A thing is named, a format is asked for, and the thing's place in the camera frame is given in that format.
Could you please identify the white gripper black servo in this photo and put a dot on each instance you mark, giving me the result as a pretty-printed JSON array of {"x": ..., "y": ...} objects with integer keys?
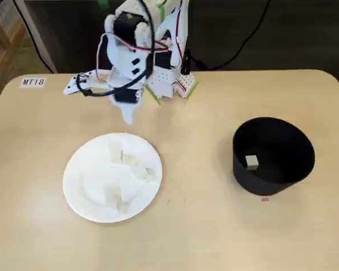
[{"x": 126, "y": 97}]

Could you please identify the white cube block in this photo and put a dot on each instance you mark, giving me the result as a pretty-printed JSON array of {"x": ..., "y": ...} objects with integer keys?
[
  {"x": 121, "y": 206},
  {"x": 145, "y": 172},
  {"x": 252, "y": 161},
  {"x": 115, "y": 152}
]

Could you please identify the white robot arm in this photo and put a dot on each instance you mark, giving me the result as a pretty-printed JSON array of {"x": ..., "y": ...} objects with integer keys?
[{"x": 121, "y": 56}]

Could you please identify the white paper plate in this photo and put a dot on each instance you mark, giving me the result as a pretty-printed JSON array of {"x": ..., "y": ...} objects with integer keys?
[{"x": 87, "y": 180}]

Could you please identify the black round pot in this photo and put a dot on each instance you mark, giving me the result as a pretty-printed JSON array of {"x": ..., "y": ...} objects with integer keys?
[{"x": 271, "y": 183}]

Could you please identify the green tape strip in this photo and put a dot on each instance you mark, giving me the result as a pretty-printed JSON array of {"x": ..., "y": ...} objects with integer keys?
[
  {"x": 154, "y": 97},
  {"x": 194, "y": 89}
]

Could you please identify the white MT18 label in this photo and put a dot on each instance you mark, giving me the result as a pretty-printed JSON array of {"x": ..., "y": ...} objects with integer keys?
[{"x": 32, "y": 82}]

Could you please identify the grey metal pole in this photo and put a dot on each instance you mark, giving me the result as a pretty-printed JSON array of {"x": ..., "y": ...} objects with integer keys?
[{"x": 36, "y": 36}]

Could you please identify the small pink sticker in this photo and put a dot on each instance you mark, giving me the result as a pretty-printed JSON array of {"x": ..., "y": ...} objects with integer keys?
[{"x": 265, "y": 199}]

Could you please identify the wrist camera on white mount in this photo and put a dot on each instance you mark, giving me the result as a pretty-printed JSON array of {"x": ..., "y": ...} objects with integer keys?
[{"x": 70, "y": 87}]

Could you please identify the wooden furniture frame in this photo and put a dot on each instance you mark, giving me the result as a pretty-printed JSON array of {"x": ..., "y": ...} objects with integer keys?
[{"x": 2, "y": 62}]

